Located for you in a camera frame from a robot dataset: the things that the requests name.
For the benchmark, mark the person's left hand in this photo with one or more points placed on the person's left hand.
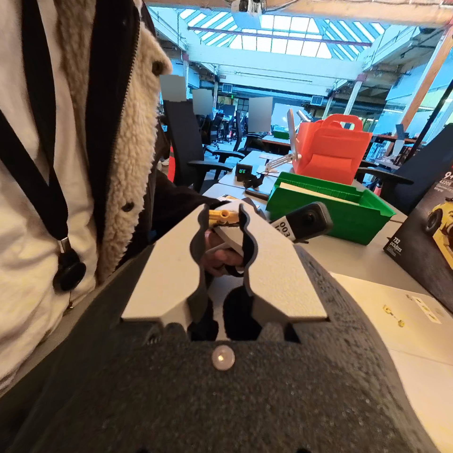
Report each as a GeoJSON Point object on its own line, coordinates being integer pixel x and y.
{"type": "Point", "coordinates": [219, 262]}

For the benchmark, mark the yellow connector brick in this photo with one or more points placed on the yellow connector brick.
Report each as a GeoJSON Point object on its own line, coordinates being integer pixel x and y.
{"type": "Point", "coordinates": [223, 215]}

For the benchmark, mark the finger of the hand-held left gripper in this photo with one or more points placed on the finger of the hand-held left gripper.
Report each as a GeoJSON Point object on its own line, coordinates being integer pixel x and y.
{"type": "Point", "coordinates": [228, 239]}
{"type": "Point", "coordinates": [231, 204]}

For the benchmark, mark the black toy set box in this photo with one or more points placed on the black toy set box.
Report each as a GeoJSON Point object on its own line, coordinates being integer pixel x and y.
{"type": "Point", "coordinates": [417, 254]}

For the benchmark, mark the wooden articulated stand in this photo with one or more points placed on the wooden articulated stand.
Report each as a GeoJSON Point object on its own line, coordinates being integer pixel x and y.
{"type": "Point", "coordinates": [292, 131]}

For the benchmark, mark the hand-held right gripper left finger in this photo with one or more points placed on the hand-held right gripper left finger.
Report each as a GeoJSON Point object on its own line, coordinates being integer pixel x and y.
{"type": "Point", "coordinates": [159, 283]}

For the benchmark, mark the white hanging ceiling unit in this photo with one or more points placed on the white hanging ceiling unit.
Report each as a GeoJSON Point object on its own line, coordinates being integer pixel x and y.
{"type": "Point", "coordinates": [247, 5]}

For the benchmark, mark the instruction booklet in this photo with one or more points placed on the instruction booklet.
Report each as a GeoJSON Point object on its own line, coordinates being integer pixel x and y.
{"type": "Point", "coordinates": [407, 336]}

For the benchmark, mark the person's fleece-lined jacket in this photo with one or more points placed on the person's fleece-lined jacket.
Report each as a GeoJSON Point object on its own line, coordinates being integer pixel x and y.
{"type": "Point", "coordinates": [131, 141]}

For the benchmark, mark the orange traffic cone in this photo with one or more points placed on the orange traffic cone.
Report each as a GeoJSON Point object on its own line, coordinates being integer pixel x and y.
{"type": "Point", "coordinates": [171, 166]}

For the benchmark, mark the grey desk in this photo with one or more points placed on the grey desk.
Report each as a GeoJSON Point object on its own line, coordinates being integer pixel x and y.
{"type": "Point", "coordinates": [354, 262]}

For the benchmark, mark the black device green lights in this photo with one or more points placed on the black device green lights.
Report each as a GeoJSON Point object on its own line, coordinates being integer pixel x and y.
{"type": "Point", "coordinates": [243, 172]}

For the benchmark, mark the person's white sweater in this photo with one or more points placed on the person's white sweater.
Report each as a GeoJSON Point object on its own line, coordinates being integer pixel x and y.
{"type": "Point", "coordinates": [21, 212]}

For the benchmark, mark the beige cardboard sheet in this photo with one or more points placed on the beige cardboard sheet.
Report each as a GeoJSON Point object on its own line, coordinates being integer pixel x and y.
{"type": "Point", "coordinates": [311, 191]}

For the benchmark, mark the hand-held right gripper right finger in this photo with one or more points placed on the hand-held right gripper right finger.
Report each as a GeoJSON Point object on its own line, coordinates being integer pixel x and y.
{"type": "Point", "coordinates": [286, 283]}

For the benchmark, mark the green storage bin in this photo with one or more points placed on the green storage bin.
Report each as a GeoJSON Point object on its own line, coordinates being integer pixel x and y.
{"type": "Point", "coordinates": [354, 226]}

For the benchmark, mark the red plastic tote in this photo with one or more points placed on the red plastic tote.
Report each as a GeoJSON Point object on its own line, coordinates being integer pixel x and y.
{"type": "Point", "coordinates": [329, 152]}

